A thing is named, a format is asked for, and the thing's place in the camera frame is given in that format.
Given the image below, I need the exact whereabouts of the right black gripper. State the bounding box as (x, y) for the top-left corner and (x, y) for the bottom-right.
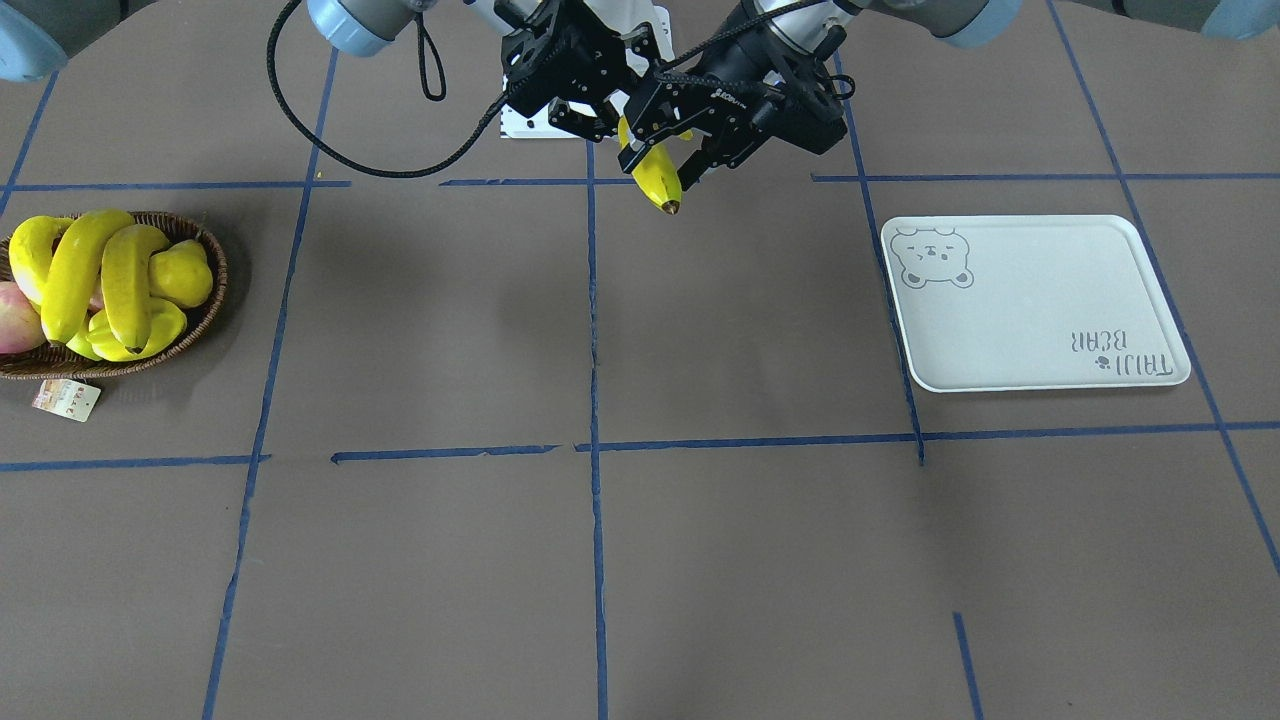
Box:
(500, 1), (660, 142)

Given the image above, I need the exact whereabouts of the red pink apple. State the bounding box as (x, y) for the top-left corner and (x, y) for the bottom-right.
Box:
(0, 281), (46, 355)

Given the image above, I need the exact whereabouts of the brown wicker basket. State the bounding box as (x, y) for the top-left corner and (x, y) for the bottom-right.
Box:
(3, 211), (230, 380)

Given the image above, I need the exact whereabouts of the white rectangular tray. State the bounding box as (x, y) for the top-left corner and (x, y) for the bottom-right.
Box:
(879, 215), (1190, 395)

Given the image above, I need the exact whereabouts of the paper basket tag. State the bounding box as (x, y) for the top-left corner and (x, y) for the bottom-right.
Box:
(31, 378), (102, 423)

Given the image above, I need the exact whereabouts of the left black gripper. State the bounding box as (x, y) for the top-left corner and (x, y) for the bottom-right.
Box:
(618, 29), (849, 187)

